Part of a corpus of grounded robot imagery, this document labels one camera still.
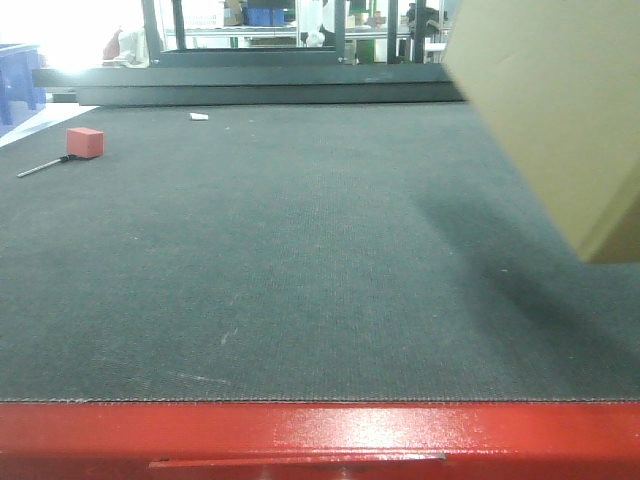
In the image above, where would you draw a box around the tall brown cardboard box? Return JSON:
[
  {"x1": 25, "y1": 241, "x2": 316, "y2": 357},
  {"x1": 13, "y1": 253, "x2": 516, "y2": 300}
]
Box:
[{"x1": 444, "y1": 1, "x2": 639, "y2": 263}]

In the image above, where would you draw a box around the dark grey conveyor belt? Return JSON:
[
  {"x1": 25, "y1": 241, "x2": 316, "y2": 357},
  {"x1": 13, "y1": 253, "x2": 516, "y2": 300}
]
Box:
[{"x1": 1, "y1": 104, "x2": 639, "y2": 401}]

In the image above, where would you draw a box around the blue storage crates background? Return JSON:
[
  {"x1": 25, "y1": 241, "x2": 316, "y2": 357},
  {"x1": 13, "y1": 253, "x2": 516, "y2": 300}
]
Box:
[{"x1": 244, "y1": 7, "x2": 285, "y2": 27}]

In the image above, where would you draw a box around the small red block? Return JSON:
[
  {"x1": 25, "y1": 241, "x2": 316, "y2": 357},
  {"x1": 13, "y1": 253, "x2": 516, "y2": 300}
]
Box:
[{"x1": 66, "y1": 127, "x2": 105, "y2": 159}]

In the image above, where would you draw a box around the metal rod tool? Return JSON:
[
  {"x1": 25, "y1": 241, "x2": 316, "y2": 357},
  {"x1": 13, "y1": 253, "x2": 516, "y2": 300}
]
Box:
[{"x1": 16, "y1": 154, "x2": 78, "y2": 179}]

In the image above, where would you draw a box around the black metal frame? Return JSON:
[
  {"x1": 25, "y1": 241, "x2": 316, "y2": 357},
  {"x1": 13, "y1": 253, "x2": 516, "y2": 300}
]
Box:
[{"x1": 33, "y1": 1, "x2": 463, "y2": 107}]

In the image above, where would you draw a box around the red metal front rail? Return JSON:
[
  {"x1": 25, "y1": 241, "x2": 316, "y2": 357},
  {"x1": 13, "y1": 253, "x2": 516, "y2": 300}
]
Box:
[{"x1": 1, "y1": 402, "x2": 639, "y2": 479}]

